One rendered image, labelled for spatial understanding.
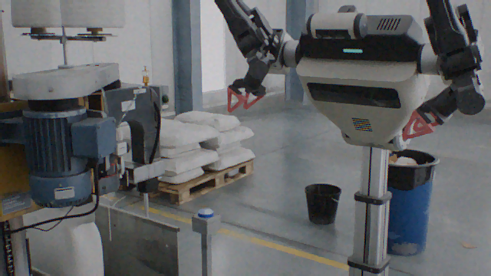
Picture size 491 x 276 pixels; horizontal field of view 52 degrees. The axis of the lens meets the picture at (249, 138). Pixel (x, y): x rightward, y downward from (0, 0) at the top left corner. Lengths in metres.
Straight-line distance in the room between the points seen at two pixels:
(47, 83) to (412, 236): 2.84
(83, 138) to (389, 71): 0.86
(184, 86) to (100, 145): 6.42
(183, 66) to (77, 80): 6.38
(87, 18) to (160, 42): 6.10
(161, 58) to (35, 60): 2.43
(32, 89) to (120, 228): 1.18
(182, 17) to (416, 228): 5.07
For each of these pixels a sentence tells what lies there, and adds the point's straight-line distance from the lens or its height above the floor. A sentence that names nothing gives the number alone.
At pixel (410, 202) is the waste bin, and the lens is 3.52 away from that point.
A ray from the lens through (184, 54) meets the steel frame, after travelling 7.62.
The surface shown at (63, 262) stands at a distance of 2.02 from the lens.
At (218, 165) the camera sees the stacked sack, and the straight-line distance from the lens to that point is 4.87.
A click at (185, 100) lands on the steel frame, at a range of 7.69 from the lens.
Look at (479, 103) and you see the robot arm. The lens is 1.20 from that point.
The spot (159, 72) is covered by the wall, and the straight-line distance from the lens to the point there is 7.45.
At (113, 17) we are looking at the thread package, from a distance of 1.38.
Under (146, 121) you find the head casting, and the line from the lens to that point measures 1.75.
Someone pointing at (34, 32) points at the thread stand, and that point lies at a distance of 1.64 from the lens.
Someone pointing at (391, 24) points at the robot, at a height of 1.54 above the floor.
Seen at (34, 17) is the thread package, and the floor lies 1.56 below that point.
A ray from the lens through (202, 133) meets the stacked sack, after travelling 4.56.
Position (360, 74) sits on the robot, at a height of 1.39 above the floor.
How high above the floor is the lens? 1.54
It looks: 13 degrees down
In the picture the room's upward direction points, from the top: straight up
